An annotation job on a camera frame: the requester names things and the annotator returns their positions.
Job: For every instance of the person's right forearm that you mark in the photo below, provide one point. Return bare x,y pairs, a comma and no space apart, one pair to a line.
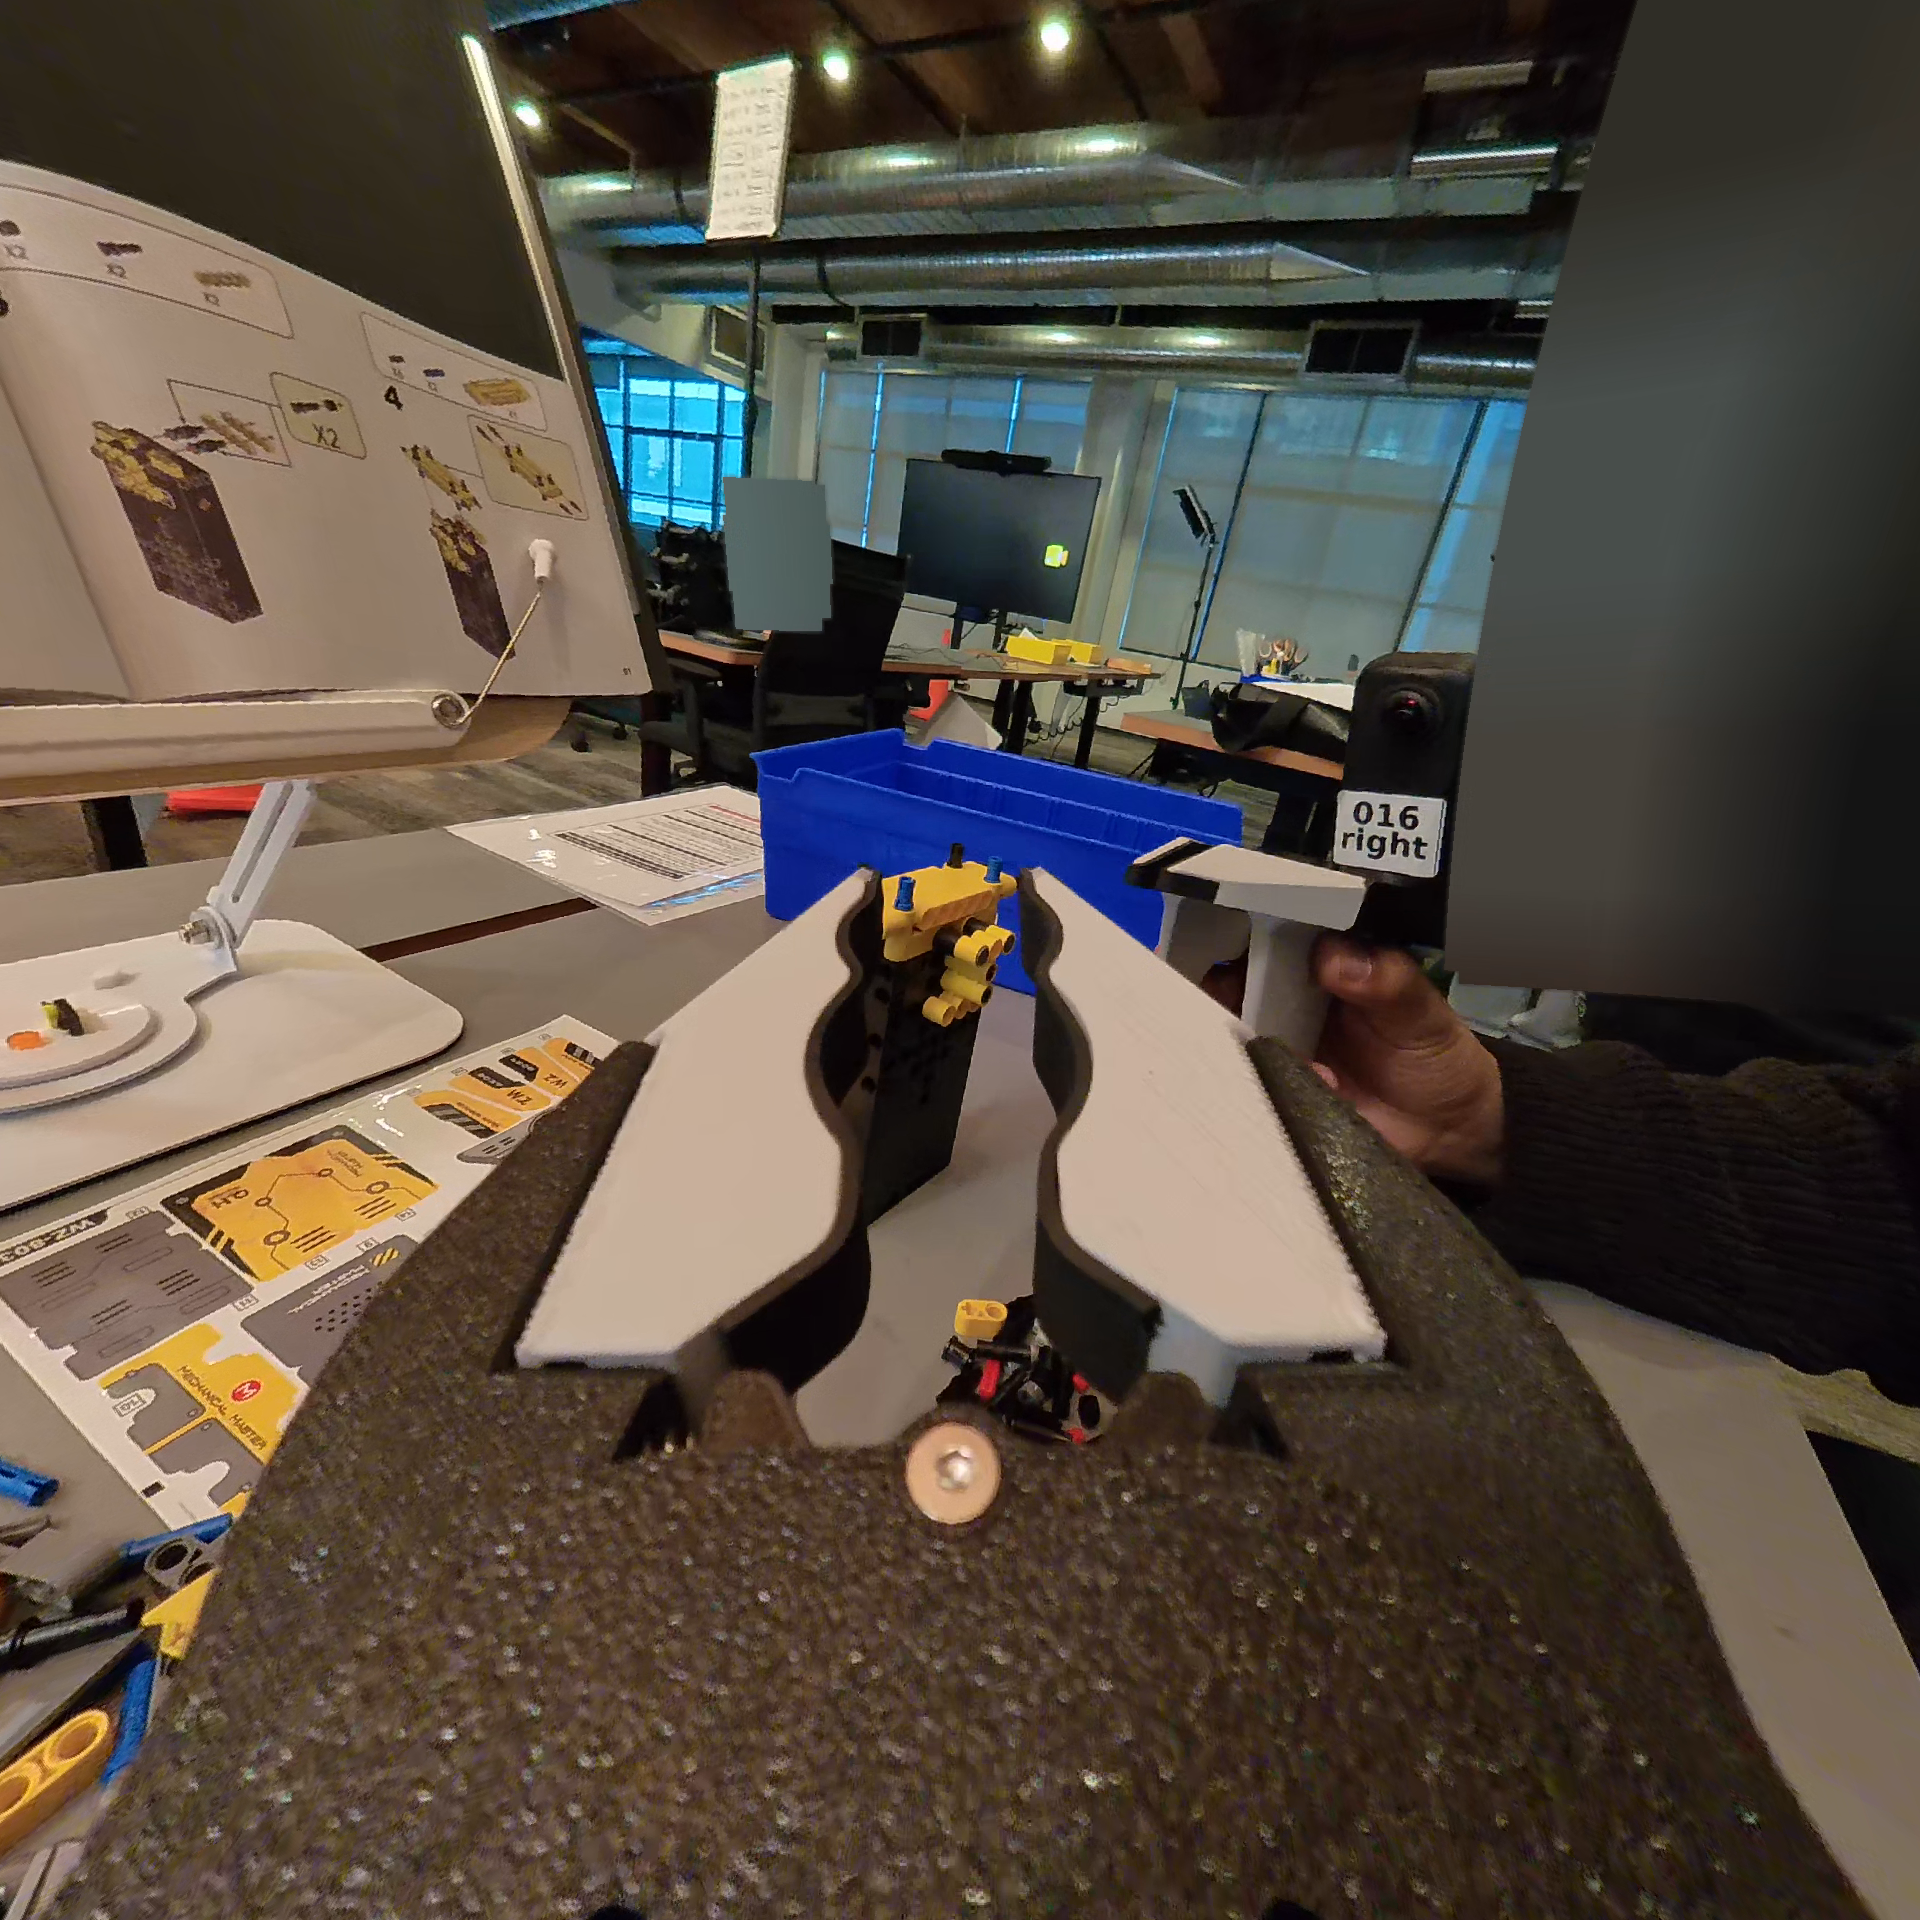
1695,1201

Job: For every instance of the black monitor screen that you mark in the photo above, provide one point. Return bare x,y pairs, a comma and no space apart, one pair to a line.
999,541

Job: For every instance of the yellow parts tray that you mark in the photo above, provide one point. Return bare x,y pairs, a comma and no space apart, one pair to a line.
1051,649

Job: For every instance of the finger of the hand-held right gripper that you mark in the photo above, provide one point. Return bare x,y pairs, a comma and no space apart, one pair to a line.
1275,884

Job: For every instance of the blue storage bin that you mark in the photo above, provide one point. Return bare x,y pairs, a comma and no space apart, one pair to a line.
974,841

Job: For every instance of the person's right hand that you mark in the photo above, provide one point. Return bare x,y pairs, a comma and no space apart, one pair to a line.
1411,1065

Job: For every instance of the metal duct bundle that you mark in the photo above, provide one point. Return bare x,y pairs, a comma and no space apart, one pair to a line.
1051,254

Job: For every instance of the printed paper sheet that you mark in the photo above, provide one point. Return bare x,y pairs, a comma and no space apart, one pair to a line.
631,849

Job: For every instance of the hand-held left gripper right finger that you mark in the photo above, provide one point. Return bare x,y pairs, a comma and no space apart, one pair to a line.
1201,1185

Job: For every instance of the black brick tower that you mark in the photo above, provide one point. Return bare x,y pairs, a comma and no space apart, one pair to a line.
915,1110

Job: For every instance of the open instruction booklet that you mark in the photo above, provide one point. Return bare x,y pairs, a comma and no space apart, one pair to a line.
300,451

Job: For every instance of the black tilted panel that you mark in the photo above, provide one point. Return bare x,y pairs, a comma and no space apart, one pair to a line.
848,644

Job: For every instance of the pile of mixed toy bricks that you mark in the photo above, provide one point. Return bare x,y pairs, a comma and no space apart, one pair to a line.
75,1651

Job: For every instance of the yellow black sticker sheet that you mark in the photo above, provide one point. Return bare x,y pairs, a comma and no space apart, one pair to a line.
224,1274

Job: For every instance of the white sign on pole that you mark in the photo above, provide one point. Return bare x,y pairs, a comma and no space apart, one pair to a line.
746,151

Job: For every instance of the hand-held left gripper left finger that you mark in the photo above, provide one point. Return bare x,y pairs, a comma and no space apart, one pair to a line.
691,1201

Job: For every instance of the black bag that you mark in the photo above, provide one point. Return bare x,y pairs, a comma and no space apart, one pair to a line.
1275,720

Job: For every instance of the background wooden desk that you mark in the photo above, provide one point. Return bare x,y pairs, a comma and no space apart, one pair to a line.
1244,734
961,668

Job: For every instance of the dark grey desk divider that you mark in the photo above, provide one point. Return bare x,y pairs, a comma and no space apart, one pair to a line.
300,151

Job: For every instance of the black light stand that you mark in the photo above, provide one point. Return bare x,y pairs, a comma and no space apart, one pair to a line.
1197,519

